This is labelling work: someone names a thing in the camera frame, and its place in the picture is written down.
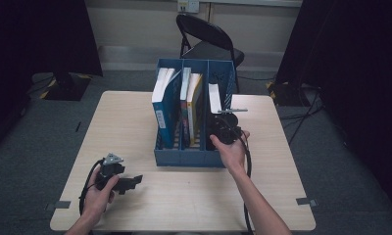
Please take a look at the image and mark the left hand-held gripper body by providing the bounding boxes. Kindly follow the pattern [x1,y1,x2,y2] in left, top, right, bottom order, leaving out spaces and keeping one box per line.
[95,152,126,191]

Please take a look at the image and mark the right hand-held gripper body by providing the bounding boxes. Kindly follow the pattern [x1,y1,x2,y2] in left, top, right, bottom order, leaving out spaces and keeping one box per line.
[206,108,249,146]

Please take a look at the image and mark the yellow cover book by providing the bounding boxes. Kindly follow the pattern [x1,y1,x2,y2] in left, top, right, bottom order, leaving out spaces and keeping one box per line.
[186,72,205,147]

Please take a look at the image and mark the blue plastic file rack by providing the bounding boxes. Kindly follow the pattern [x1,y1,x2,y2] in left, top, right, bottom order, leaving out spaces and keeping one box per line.
[153,58,236,168]

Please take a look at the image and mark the illustrated red and blue book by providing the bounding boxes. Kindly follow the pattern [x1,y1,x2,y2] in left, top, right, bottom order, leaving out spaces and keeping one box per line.
[178,67,192,148]

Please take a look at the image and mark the blue cover book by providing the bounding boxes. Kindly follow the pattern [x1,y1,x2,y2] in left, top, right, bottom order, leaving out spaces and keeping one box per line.
[151,67,182,150]

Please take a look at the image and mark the person's left hand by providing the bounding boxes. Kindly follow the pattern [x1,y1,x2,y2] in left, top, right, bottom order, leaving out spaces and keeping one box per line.
[82,165,121,219]

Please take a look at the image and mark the person's right hand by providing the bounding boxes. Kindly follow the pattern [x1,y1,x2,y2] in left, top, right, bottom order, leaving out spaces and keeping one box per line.
[209,129,251,175]

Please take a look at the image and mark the grey tape strip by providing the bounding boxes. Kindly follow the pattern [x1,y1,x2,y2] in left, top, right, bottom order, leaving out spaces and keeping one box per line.
[46,200,72,212]
[295,197,319,209]

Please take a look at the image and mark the black stand base yellow stripes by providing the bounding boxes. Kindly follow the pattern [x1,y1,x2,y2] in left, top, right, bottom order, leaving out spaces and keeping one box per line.
[266,80,318,107]
[38,71,93,102]

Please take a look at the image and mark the black folding chair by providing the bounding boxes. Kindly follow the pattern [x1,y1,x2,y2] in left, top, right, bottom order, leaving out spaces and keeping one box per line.
[175,13,246,94]

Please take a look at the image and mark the black curtain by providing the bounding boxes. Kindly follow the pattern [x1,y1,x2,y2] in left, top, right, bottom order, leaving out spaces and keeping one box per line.
[0,0,104,155]
[275,0,392,210]

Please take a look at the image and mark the left hand-held gripper black cable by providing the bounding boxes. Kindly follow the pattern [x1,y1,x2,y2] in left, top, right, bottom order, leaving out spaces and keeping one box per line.
[78,158,105,216]

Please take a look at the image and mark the hand-held gripper black cable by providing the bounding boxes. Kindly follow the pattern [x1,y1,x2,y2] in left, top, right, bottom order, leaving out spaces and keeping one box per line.
[231,116,255,235]
[78,158,105,216]

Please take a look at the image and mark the right hand-held gripper black cable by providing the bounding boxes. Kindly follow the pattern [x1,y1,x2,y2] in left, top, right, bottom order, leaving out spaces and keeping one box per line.
[231,116,255,235]

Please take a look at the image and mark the black floor cables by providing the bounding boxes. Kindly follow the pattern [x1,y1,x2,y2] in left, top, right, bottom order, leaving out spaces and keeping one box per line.
[278,87,325,146]

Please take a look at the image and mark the white wall socket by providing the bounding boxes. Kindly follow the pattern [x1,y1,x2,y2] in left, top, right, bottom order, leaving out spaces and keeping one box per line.
[177,0,201,14]

